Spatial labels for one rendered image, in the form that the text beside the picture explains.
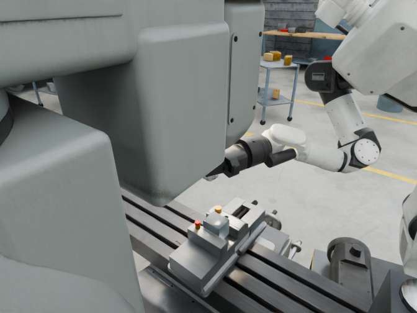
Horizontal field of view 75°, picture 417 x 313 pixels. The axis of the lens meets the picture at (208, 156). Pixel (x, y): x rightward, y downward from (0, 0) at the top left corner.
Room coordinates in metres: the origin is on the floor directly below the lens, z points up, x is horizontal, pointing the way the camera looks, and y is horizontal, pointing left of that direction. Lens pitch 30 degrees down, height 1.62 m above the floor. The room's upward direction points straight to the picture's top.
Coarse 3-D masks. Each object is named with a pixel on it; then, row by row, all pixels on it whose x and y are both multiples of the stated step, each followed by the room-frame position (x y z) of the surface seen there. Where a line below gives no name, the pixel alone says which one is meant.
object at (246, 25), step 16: (240, 0) 0.54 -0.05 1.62; (256, 0) 0.59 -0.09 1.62; (224, 16) 0.49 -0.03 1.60; (240, 16) 0.52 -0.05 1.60; (256, 16) 0.57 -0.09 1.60; (240, 32) 0.52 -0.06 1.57; (256, 32) 0.57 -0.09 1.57; (240, 48) 0.52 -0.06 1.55; (256, 48) 0.57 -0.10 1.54; (240, 64) 0.53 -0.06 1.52; (256, 64) 0.58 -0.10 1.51; (240, 80) 0.53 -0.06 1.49; (256, 80) 0.58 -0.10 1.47; (240, 96) 0.53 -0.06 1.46; (256, 96) 0.59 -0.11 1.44; (240, 112) 0.53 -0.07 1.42; (240, 128) 0.54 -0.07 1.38
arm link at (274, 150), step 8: (256, 136) 0.70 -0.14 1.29; (264, 136) 0.72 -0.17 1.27; (264, 144) 0.67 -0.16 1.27; (272, 144) 0.70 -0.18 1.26; (280, 144) 0.70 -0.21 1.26; (264, 152) 0.66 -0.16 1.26; (272, 152) 0.69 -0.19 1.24; (280, 152) 0.69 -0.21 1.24; (288, 152) 0.69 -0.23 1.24; (264, 160) 0.67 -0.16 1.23; (272, 160) 0.66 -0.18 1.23; (280, 160) 0.67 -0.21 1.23; (288, 160) 0.69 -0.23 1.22
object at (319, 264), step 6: (318, 252) 1.05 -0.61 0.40; (324, 252) 1.05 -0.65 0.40; (312, 258) 1.06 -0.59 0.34; (318, 258) 1.01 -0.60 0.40; (324, 258) 1.01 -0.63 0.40; (312, 264) 0.99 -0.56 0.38; (318, 264) 0.97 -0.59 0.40; (324, 264) 0.97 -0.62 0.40; (312, 270) 0.93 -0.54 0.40; (318, 270) 0.93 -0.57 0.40; (324, 270) 0.93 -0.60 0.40; (324, 276) 0.90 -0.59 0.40
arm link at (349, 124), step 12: (348, 96) 0.82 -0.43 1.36; (336, 108) 0.81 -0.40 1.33; (348, 108) 0.80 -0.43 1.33; (336, 120) 0.80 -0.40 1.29; (348, 120) 0.78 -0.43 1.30; (360, 120) 0.78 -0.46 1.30; (336, 132) 0.80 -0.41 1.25; (348, 132) 0.76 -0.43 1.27; (360, 132) 0.74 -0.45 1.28; (372, 132) 0.74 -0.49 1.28; (348, 144) 0.78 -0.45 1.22; (360, 144) 0.70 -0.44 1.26; (372, 144) 0.71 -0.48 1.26; (360, 156) 0.68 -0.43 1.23; (372, 156) 0.68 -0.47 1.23
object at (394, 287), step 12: (396, 276) 0.38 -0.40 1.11; (408, 276) 0.38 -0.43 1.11; (384, 288) 0.37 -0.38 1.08; (396, 288) 0.35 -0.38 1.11; (408, 288) 0.34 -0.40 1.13; (384, 300) 0.35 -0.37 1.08; (396, 300) 0.32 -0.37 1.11; (408, 300) 0.31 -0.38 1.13; (372, 312) 0.37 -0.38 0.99; (384, 312) 0.32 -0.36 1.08; (396, 312) 0.30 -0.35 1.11; (408, 312) 0.30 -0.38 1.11
